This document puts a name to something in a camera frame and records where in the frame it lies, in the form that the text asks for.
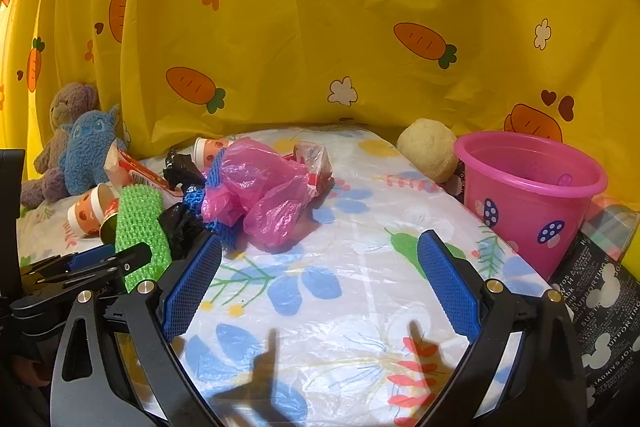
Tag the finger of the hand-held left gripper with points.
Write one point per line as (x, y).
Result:
(100, 269)
(82, 259)

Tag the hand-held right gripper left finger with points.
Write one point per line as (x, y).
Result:
(192, 287)

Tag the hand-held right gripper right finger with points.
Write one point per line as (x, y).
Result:
(450, 292)

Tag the apple print paper cup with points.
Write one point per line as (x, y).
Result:
(90, 212)
(205, 149)

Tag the pink plastic bucket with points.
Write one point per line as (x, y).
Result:
(525, 207)

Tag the pink plastic bag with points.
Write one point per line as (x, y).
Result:
(260, 187)

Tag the clear red snack wrapper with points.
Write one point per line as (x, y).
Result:
(315, 159)

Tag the black plastic bag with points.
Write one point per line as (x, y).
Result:
(182, 169)
(177, 227)

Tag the green foam net sleeve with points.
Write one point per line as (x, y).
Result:
(140, 222)

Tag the blue foam net sleeve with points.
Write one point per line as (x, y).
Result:
(195, 199)

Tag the blue fuzzy plush toy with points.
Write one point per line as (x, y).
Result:
(87, 147)

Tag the red and white snack package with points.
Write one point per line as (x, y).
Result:
(142, 174)

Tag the purple teddy bear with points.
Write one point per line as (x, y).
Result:
(60, 107)

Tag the floral plastic table cover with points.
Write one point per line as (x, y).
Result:
(325, 257)

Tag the beige round plush ball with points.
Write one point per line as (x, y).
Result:
(427, 152)

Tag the black printed bag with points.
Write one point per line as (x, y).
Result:
(595, 302)

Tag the plaid cloth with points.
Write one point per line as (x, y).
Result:
(610, 222)

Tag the yellow carrot print curtain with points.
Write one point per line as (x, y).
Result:
(350, 7)

